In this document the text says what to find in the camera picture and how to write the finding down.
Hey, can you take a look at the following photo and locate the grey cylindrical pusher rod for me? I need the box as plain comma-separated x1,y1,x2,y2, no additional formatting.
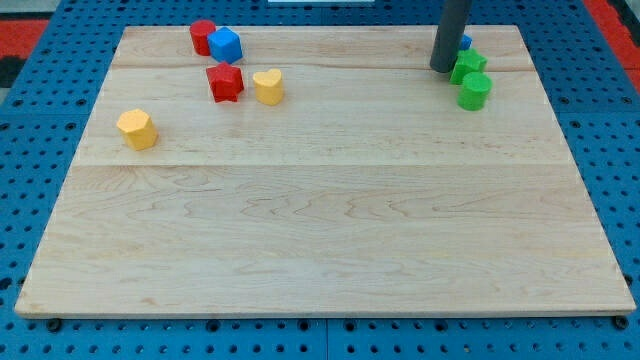
429,0,472,73

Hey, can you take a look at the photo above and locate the yellow hexagon block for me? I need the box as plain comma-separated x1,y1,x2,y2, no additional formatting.
116,109,159,151

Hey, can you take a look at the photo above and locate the blue triangle block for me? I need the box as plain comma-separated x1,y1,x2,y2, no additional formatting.
459,34,473,51

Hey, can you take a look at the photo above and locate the blue cube block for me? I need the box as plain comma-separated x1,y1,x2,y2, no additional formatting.
207,27,243,64

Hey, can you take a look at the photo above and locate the wooden board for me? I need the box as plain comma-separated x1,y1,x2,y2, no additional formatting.
15,25,636,319

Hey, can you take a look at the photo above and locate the green star block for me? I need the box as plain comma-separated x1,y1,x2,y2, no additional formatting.
449,48,488,85

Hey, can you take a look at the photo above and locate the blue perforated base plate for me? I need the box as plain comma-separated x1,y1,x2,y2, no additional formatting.
1,1,639,359

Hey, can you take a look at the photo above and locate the green cylinder block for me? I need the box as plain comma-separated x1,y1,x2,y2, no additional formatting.
457,72,493,111

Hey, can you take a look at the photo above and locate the yellow heart block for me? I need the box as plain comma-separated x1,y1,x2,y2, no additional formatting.
252,68,284,106

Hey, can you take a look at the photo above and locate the red cylinder block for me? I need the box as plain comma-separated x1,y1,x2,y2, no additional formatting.
189,19,216,56

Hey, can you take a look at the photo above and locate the red star block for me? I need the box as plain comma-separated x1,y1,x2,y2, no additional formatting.
206,62,244,103

